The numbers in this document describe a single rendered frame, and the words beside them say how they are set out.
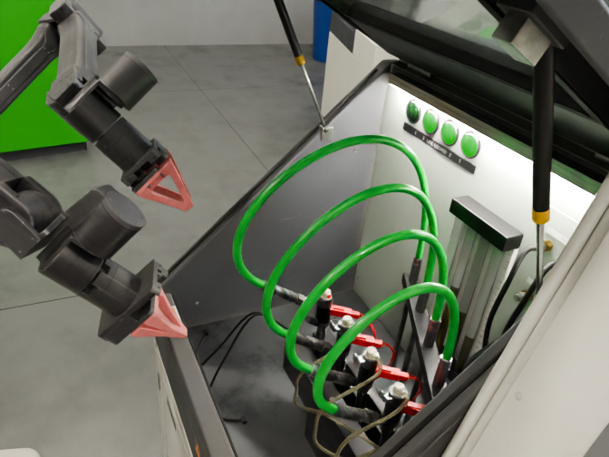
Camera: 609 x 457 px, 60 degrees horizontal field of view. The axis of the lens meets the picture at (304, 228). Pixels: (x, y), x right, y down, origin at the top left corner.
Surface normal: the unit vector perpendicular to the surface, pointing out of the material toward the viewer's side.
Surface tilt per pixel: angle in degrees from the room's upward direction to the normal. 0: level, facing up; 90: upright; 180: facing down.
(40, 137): 90
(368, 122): 90
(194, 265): 90
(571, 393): 76
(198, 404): 0
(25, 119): 90
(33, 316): 0
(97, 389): 0
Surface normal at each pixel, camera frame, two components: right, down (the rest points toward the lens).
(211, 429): 0.09, -0.85
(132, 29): 0.41, 0.51
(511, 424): -0.85, -0.05
